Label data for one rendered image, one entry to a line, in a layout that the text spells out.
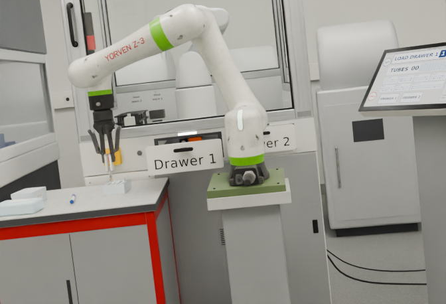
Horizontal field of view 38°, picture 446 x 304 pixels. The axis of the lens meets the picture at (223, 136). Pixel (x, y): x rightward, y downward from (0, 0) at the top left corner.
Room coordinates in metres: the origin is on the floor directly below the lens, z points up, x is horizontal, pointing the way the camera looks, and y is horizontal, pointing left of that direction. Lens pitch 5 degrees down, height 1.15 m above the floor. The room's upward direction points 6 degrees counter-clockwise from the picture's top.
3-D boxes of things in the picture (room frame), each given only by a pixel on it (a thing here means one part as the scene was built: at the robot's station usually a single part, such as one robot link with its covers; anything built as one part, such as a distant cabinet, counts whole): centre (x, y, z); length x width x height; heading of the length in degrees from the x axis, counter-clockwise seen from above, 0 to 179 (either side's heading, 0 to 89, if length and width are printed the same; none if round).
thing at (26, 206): (2.31, 0.75, 0.78); 0.15 x 0.10 x 0.04; 81
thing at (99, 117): (2.50, 0.45, 1.04); 0.08 x 0.07 x 0.09; 86
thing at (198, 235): (3.29, 0.10, 0.40); 1.03 x 0.95 x 0.80; 90
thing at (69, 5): (2.80, 0.58, 1.45); 0.05 x 0.03 x 0.19; 0
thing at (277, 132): (2.81, -0.16, 0.87); 0.29 x 0.02 x 0.11; 90
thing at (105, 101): (2.50, 0.45, 1.11); 0.12 x 0.09 x 0.06; 176
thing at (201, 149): (2.49, 0.15, 0.87); 0.29 x 0.02 x 0.11; 90
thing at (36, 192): (2.50, 0.77, 0.79); 0.13 x 0.09 x 0.05; 172
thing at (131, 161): (3.29, 0.11, 0.87); 1.02 x 0.95 x 0.14; 90
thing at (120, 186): (2.55, 0.43, 0.78); 0.12 x 0.08 x 0.04; 176
